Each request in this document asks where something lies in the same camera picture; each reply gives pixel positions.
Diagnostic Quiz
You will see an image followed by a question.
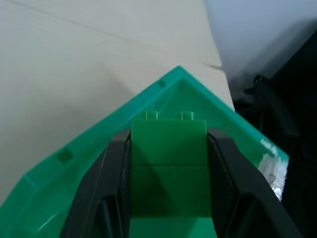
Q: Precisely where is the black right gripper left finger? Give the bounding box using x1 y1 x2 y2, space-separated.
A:
60 129 133 238

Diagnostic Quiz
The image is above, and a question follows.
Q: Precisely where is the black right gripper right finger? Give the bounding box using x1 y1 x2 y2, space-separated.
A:
206 127 304 238

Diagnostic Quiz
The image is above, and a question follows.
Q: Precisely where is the green building block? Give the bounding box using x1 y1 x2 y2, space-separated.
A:
130 110 214 219

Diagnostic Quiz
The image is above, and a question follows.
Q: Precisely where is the teal plastic bin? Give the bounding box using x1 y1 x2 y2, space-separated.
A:
0 65 290 238

